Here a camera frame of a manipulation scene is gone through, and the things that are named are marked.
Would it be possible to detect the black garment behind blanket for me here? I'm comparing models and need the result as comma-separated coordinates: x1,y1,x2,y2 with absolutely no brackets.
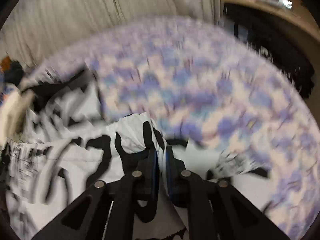
4,61,24,87

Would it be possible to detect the pink blue flower rolled blanket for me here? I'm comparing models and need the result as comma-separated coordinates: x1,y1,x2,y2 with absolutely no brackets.
0,83,16,106

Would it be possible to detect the purple floral bed cover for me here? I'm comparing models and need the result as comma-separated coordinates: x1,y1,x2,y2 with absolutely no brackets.
31,17,319,239

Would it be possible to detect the black white patterned clothes pile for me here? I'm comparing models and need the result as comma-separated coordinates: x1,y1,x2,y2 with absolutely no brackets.
248,41,315,99

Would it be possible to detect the folded cream white garment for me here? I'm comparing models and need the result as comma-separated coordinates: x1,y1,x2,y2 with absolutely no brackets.
1,89,35,145

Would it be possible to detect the beige pleated curtain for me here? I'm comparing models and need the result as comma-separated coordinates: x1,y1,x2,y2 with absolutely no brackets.
1,0,221,66

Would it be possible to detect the white black graffiti print jacket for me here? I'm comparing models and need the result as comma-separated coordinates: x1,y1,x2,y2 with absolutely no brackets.
4,70,271,239

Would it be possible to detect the wooden shelf desk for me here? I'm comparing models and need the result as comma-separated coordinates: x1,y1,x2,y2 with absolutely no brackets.
221,0,319,41

